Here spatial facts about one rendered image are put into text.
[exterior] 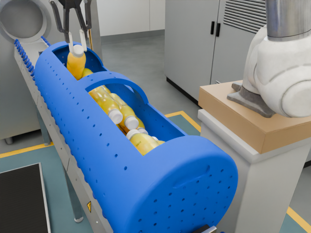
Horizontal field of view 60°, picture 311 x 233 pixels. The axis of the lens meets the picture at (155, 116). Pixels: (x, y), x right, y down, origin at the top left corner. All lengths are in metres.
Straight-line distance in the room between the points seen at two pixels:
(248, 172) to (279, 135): 0.16
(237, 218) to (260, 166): 0.25
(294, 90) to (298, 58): 0.08
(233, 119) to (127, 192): 0.57
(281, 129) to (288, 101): 0.22
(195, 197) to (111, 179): 0.17
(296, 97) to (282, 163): 0.42
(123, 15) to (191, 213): 5.37
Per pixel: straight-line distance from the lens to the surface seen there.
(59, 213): 2.09
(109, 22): 5.73
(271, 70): 0.73
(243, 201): 1.08
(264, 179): 1.07
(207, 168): 0.53
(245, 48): 2.41
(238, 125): 0.96
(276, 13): 0.73
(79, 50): 1.01
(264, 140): 0.89
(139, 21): 5.93
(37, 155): 2.65
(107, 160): 0.56
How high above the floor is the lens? 1.54
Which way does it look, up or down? 31 degrees down
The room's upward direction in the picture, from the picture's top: straight up
